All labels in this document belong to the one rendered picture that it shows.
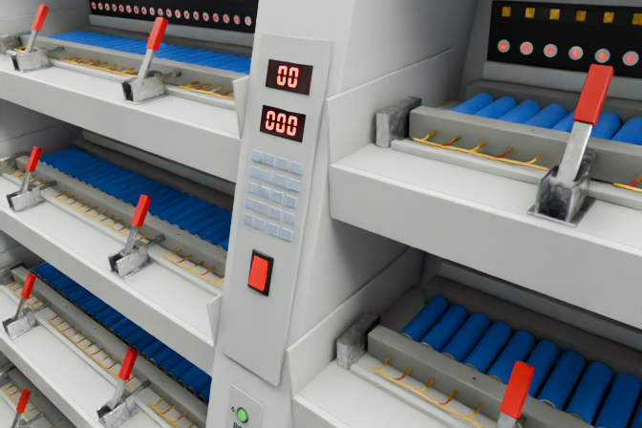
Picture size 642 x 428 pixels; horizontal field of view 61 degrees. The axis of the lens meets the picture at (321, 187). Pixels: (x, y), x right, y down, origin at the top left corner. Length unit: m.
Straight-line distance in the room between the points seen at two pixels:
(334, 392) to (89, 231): 0.42
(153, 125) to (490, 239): 0.35
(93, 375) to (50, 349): 0.10
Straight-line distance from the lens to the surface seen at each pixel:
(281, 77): 0.43
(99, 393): 0.80
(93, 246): 0.73
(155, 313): 0.60
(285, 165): 0.42
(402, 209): 0.38
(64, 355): 0.88
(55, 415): 1.04
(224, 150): 0.49
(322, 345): 0.47
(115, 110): 0.62
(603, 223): 0.35
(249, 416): 0.52
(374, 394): 0.47
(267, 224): 0.44
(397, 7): 0.45
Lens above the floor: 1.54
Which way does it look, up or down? 12 degrees down
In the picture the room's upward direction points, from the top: 9 degrees clockwise
